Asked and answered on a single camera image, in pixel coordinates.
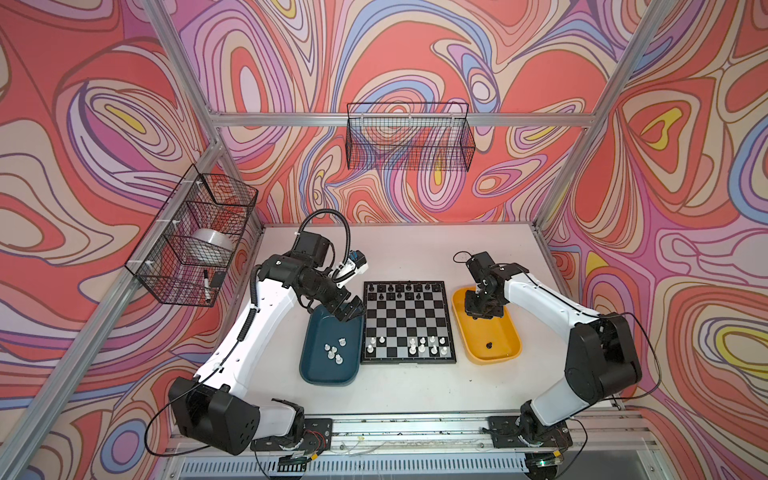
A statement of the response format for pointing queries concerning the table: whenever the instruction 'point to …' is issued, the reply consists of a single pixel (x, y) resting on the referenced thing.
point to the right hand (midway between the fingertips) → (477, 318)
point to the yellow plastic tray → (485, 341)
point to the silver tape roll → (213, 236)
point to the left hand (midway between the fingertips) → (354, 296)
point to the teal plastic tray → (331, 349)
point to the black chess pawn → (489, 345)
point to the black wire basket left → (189, 248)
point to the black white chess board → (406, 322)
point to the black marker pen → (206, 286)
